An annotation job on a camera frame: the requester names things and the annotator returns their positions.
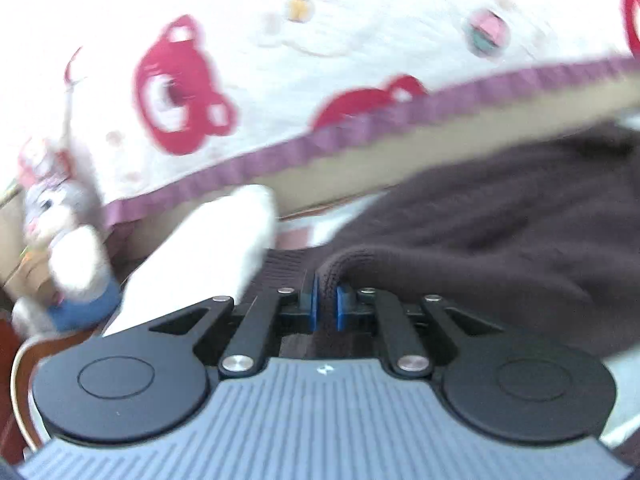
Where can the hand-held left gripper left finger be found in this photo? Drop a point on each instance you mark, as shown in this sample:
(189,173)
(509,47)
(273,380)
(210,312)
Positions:
(312,306)

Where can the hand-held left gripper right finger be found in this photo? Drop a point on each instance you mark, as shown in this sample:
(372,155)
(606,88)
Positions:
(344,308)

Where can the dark brown knit sweater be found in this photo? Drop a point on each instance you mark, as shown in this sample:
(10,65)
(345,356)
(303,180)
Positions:
(500,235)

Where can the white cloth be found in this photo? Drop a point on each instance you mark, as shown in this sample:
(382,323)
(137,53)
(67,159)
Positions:
(210,250)

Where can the grey and white plush toy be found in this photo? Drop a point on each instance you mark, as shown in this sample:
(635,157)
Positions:
(75,255)

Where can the bear print quilt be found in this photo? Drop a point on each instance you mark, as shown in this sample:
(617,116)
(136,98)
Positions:
(350,35)

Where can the tan box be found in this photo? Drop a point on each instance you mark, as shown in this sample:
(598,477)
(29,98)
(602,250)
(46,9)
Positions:
(25,275)

